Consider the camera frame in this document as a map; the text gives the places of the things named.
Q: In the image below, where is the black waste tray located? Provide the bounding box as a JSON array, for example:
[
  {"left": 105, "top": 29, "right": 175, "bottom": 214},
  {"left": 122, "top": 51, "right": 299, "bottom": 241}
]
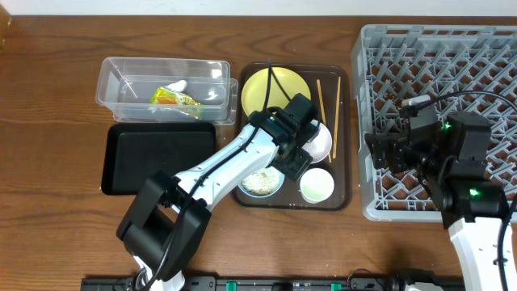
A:
[{"left": 101, "top": 122, "right": 216, "bottom": 196}]

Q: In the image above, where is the light blue bowl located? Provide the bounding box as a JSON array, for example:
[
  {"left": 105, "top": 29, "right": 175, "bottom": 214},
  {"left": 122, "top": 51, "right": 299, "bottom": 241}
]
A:
[{"left": 237, "top": 165, "right": 285, "bottom": 199}]

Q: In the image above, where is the yellow plate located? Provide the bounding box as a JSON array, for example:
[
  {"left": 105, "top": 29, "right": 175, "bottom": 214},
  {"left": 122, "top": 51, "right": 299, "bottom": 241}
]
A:
[{"left": 242, "top": 67, "right": 311, "bottom": 116}]

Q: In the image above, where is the clear plastic bin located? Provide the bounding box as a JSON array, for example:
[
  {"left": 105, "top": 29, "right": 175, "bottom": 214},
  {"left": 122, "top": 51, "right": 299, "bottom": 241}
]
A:
[{"left": 95, "top": 57, "right": 238, "bottom": 125}]

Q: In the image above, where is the rice food waste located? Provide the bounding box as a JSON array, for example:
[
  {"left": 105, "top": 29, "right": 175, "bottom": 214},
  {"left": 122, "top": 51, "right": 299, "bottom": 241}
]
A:
[{"left": 241, "top": 167, "right": 283, "bottom": 196}]

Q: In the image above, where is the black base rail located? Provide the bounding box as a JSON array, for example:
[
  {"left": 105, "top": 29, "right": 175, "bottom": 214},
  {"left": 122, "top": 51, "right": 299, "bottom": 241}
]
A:
[{"left": 79, "top": 274, "right": 465, "bottom": 291}]

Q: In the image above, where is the dark brown serving tray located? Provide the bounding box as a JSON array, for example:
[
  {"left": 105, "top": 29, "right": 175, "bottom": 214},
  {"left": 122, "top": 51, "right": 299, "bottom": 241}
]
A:
[{"left": 232, "top": 64, "right": 353, "bottom": 211}]

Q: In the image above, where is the grey dishwasher rack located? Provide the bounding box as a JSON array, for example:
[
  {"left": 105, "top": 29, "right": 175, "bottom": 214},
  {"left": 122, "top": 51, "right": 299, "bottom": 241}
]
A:
[{"left": 351, "top": 24, "right": 516, "bottom": 222}]

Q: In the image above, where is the right wooden chopstick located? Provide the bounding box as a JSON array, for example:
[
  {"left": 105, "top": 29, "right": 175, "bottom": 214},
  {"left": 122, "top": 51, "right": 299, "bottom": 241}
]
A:
[{"left": 332, "top": 76, "right": 342, "bottom": 159}]

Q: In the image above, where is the white green cup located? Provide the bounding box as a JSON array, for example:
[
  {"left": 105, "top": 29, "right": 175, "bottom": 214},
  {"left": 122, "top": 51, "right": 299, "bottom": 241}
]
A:
[{"left": 300, "top": 168, "right": 334, "bottom": 204}]

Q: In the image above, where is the white tissue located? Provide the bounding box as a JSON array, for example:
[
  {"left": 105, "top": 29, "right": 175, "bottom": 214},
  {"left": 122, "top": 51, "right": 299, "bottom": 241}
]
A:
[{"left": 166, "top": 80, "right": 187, "bottom": 92}]

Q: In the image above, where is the pink bowl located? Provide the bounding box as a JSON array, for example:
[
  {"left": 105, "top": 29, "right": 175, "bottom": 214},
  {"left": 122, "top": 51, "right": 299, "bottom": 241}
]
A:
[{"left": 302, "top": 120, "right": 332, "bottom": 164}]

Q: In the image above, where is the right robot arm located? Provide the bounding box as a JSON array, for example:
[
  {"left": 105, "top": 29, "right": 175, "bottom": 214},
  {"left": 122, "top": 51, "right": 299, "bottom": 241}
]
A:
[{"left": 364, "top": 97, "right": 516, "bottom": 290}]

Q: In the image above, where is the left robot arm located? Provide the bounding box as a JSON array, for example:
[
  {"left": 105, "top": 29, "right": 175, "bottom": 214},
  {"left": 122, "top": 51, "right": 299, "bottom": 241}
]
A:
[{"left": 116, "top": 93, "right": 319, "bottom": 290}]

